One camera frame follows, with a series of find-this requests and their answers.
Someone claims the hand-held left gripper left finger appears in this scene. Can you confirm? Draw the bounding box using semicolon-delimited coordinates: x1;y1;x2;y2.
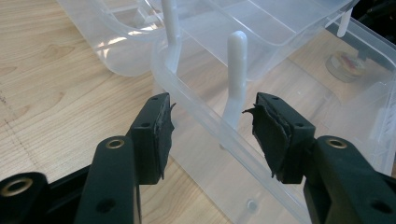
74;91;177;224

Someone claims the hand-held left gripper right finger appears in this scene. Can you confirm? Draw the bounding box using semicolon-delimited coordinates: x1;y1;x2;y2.
242;91;396;224

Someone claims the clear plastic storage box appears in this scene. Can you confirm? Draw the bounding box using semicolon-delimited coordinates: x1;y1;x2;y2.
55;0;396;224

